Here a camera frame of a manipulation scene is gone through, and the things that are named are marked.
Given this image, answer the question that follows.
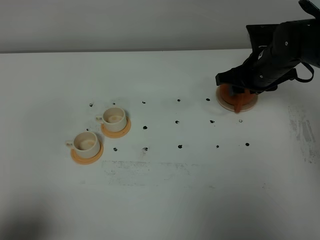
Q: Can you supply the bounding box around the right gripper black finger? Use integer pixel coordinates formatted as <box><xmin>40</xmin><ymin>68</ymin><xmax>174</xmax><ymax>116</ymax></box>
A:
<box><xmin>215</xmin><ymin>61</ymin><xmax>255</xmax><ymax>88</ymax></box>
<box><xmin>231</xmin><ymin>85</ymin><xmax>261</xmax><ymax>95</ymax></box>

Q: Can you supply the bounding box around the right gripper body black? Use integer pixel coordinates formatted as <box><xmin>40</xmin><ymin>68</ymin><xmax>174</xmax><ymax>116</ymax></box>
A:
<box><xmin>246</xmin><ymin>21</ymin><xmax>315</xmax><ymax>91</ymax></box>

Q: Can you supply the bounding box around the brown teapot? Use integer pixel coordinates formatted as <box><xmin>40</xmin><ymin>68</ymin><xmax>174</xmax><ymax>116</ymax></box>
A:
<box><xmin>218</xmin><ymin>83</ymin><xmax>255</xmax><ymax>115</ymax></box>

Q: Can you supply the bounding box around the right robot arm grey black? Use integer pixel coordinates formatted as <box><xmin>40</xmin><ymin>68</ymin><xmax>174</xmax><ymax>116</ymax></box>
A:
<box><xmin>215</xmin><ymin>0</ymin><xmax>320</xmax><ymax>94</ymax></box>

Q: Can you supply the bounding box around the cream teapot coaster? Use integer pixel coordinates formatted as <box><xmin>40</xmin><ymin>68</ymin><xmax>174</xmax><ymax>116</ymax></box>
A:
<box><xmin>215</xmin><ymin>84</ymin><xmax>258</xmax><ymax>113</ymax></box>

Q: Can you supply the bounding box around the far white teacup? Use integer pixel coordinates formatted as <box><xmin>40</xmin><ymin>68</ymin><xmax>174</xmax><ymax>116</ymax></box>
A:
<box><xmin>95</xmin><ymin>106</ymin><xmax>127</xmax><ymax>133</ymax></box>

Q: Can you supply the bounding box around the white teacup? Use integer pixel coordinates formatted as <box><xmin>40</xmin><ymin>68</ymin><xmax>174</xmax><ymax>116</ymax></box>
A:
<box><xmin>65</xmin><ymin>131</ymin><xmax>100</xmax><ymax>159</ymax></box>
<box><xmin>95</xmin><ymin>106</ymin><xmax>127</xmax><ymax>133</ymax></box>

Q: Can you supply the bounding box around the far orange saucer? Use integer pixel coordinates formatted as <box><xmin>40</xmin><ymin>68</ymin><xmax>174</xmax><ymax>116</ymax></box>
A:
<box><xmin>100</xmin><ymin>116</ymin><xmax>131</xmax><ymax>139</ymax></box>

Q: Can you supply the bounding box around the orange saucer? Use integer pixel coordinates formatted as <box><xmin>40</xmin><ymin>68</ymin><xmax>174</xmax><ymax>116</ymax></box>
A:
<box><xmin>70</xmin><ymin>142</ymin><xmax>104</xmax><ymax>165</ymax></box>
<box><xmin>100</xmin><ymin>116</ymin><xmax>131</xmax><ymax>139</ymax></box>

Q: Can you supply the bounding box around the near white teacup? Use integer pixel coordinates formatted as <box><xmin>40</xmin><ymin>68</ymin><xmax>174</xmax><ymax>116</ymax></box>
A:
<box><xmin>65</xmin><ymin>131</ymin><xmax>100</xmax><ymax>159</ymax></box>

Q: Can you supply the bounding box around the near orange saucer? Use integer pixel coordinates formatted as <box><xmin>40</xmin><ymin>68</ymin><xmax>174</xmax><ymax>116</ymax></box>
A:
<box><xmin>70</xmin><ymin>142</ymin><xmax>104</xmax><ymax>165</ymax></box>

